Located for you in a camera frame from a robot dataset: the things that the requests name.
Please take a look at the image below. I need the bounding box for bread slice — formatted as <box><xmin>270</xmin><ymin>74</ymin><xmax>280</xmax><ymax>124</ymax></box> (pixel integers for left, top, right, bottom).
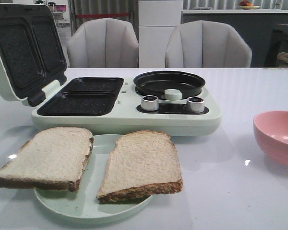
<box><xmin>96</xmin><ymin>130</ymin><xmax>183</xmax><ymax>203</ymax></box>
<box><xmin>0</xmin><ymin>127</ymin><xmax>94</xmax><ymax>192</ymax></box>

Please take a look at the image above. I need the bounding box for mint green sandwich maker lid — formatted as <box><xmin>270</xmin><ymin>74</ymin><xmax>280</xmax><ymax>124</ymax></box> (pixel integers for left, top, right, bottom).
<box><xmin>0</xmin><ymin>3</ymin><xmax>67</xmax><ymax>107</ymax></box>

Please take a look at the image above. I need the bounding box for pink plastic bowl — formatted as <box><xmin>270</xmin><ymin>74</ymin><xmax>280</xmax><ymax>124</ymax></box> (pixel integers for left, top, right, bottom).
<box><xmin>253</xmin><ymin>111</ymin><xmax>288</xmax><ymax>166</ymax></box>

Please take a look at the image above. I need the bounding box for mint green breakfast maker base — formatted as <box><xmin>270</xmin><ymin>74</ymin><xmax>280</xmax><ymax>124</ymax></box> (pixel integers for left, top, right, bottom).
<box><xmin>32</xmin><ymin>77</ymin><xmax>222</xmax><ymax>137</ymax></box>

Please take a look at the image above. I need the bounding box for left silver control knob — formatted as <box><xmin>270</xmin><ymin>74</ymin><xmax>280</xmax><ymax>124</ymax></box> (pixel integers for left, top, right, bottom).
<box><xmin>141</xmin><ymin>95</ymin><xmax>159</xmax><ymax>111</ymax></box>

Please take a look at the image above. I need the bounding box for silver control knob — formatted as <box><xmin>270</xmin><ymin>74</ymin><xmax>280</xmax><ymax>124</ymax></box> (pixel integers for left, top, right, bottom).
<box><xmin>186</xmin><ymin>96</ymin><xmax>205</xmax><ymax>113</ymax></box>
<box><xmin>141</xmin><ymin>95</ymin><xmax>159</xmax><ymax>111</ymax></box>

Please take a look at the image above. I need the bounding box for black round frying pan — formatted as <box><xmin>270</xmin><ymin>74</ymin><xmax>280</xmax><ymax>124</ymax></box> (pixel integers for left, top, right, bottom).
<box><xmin>133</xmin><ymin>70</ymin><xmax>205</xmax><ymax>99</ymax></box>

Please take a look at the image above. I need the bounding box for right silver control knob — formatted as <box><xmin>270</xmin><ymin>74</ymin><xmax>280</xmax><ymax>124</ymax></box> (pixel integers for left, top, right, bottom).
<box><xmin>186</xmin><ymin>96</ymin><xmax>205</xmax><ymax>113</ymax></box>

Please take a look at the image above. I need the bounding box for left grey upholstered chair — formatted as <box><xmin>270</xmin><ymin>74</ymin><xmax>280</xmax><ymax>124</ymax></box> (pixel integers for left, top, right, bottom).
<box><xmin>67</xmin><ymin>18</ymin><xmax>139</xmax><ymax>68</ymax></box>

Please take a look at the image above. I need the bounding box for grey upholstered chair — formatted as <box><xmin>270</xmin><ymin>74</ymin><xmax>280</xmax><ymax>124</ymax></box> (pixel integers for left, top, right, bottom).
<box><xmin>165</xmin><ymin>20</ymin><xmax>252</xmax><ymax>68</ymax></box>
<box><xmin>67</xmin><ymin>18</ymin><xmax>139</xmax><ymax>68</ymax></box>

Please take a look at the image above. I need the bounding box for right grey upholstered chair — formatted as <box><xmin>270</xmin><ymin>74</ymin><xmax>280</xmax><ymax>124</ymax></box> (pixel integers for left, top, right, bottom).
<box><xmin>165</xmin><ymin>20</ymin><xmax>252</xmax><ymax>68</ymax></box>

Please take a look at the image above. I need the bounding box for white refrigerator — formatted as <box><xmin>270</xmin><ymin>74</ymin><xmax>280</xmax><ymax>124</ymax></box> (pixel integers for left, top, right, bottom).
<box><xmin>138</xmin><ymin>0</ymin><xmax>183</xmax><ymax>68</ymax></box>

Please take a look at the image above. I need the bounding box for mint green round plate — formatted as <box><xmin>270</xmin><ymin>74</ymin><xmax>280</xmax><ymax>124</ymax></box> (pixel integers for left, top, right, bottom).
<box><xmin>34</xmin><ymin>134</ymin><xmax>152</xmax><ymax>224</ymax></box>

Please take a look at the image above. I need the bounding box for grey kitchen counter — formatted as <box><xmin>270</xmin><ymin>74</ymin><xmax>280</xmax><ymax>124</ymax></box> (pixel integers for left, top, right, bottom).
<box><xmin>182</xmin><ymin>9</ymin><xmax>288</xmax><ymax>68</ymax></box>

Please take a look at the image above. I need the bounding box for fruit plate on counter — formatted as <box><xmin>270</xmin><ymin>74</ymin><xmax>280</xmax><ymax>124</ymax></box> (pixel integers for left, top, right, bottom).
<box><xmin>239</xmin><ymin>0</ymin><xmax>260</xmax><ymax>10</ymax></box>

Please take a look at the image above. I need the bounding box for dark appliance at right edge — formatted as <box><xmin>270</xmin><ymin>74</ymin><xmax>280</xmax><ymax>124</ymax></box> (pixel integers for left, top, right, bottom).
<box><xmin>264</xmin><ymin>23</ymin><xmax>288</xmax><ymax>67</ymax></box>

